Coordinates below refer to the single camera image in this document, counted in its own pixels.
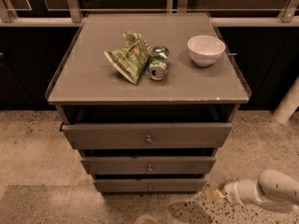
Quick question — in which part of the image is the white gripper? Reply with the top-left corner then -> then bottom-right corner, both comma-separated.
204,179 -> 245,205

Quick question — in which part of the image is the grey drawer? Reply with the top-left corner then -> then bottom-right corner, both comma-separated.
94,178 -> 206,193
81,156 -> 216,175
62,122 -> 232,149

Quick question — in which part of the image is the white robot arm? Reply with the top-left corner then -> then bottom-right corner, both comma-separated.
203,170 -> 299,213

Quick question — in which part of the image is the grey bottom drawer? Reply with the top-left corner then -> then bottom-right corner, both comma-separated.
94,178 -> 206,193

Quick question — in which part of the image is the grey top drawer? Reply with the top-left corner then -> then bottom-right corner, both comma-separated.
62,122 -> 232,149

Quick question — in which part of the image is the grey wooden drawer cabinet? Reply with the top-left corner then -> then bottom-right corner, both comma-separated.
45,12 -> 252,194

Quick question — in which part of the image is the green crushed soda can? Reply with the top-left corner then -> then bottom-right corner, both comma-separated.
148,46 -> 169,81

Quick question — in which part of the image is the white ceramic bowl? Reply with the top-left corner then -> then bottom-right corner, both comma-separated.
187,35 -> 225,67

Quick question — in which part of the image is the green crumpled chip bag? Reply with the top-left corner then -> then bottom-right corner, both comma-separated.
104,32 -> 152,85

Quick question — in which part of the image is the white cylindrical post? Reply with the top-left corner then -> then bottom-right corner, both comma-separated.
273,77 -> 299,124

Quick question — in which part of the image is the metal window frame railing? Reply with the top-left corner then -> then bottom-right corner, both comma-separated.
0,0 -> 299,27

